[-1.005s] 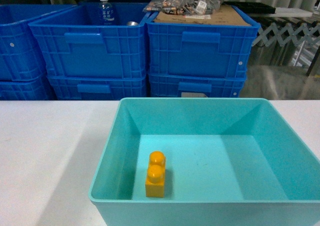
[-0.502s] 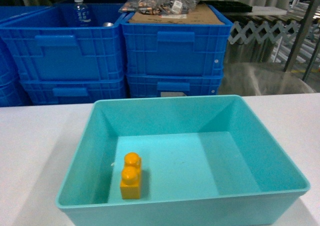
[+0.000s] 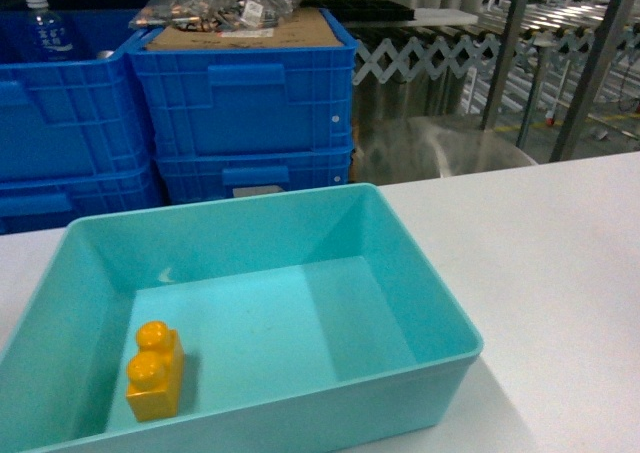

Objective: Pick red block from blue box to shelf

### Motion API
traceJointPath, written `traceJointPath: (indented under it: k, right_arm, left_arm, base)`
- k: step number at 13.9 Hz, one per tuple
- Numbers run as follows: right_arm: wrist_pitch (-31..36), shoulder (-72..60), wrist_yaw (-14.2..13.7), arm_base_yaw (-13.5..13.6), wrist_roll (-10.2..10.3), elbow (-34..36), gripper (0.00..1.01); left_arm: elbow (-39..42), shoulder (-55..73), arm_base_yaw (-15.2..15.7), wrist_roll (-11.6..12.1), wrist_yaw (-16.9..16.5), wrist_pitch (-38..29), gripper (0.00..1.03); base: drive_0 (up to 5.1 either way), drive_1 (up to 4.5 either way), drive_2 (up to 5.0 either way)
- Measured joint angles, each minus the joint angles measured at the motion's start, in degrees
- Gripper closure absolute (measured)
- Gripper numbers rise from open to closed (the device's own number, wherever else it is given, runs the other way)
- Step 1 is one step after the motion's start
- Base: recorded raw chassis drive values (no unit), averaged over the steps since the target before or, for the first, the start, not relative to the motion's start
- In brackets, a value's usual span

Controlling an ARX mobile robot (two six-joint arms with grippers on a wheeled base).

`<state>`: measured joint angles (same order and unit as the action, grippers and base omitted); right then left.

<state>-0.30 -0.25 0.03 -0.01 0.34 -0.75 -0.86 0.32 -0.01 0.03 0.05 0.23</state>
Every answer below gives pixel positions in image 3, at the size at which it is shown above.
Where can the yellow toy block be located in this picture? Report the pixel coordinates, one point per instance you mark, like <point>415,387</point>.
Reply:
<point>155,373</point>

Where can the teal plastic bin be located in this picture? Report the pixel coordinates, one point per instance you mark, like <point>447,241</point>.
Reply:
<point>310,321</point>

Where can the blue crate lower right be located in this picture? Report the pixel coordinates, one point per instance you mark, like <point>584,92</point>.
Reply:
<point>204,178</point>

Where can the blue crate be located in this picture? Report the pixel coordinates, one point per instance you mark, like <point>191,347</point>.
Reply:
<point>204,178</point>
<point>247,101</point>
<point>53,203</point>
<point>76,118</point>

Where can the blue crate upper right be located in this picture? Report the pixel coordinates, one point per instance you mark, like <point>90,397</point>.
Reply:
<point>247,101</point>

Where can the expandable roller conveyor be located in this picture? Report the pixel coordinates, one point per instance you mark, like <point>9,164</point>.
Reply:
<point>403,54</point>

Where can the cardboard sheet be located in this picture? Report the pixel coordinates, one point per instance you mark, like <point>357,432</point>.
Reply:
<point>307,27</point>

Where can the black tray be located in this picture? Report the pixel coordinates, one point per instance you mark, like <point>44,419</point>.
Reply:
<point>363,10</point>

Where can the clear plastic parts bag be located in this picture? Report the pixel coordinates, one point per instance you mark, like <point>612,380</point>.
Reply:
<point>213,15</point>

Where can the blue crate upper middle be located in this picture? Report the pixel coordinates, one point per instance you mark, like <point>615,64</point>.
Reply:
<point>76,118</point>

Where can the blue crate lower middle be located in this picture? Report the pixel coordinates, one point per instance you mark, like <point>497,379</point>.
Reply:
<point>53,203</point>

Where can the clear water bottle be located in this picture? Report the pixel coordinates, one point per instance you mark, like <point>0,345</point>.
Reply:
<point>51,37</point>

